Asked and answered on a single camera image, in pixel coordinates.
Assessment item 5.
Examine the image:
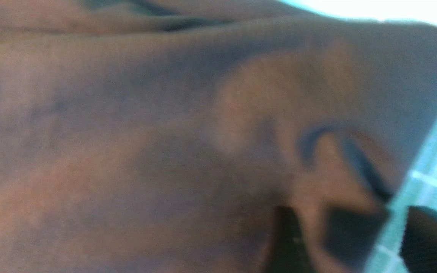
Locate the green checkered tablecloth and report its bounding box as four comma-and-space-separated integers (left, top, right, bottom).
279, 0, 437, 273

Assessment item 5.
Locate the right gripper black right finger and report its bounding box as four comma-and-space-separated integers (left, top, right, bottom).
399, 206, 437, 273

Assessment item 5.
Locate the dark gray long-sleeve top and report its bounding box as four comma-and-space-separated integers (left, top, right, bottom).
0, 0, 437, 273

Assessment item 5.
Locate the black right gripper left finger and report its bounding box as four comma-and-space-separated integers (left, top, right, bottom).
268, 206, 314, 273

